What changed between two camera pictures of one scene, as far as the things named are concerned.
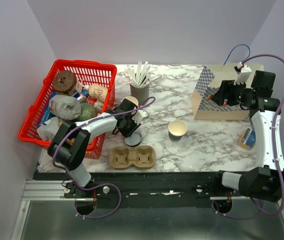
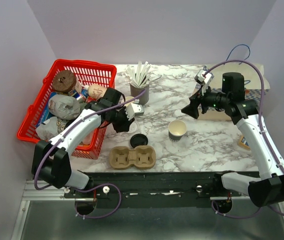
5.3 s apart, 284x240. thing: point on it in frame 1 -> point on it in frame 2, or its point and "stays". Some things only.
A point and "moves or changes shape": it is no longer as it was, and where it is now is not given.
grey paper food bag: x=64 y=107 stays
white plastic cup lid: x=134 y=139 moves or changes shape
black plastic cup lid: x=134 y=140 moves or changes shape
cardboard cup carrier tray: x=141 y=157 stays
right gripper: x=226 y=86 -> x=191 y=109
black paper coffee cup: x=176 y=128 stays
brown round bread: x=64 y=81 stays
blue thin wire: x=241 y=44 stays
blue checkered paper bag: x=210 y=79 stays
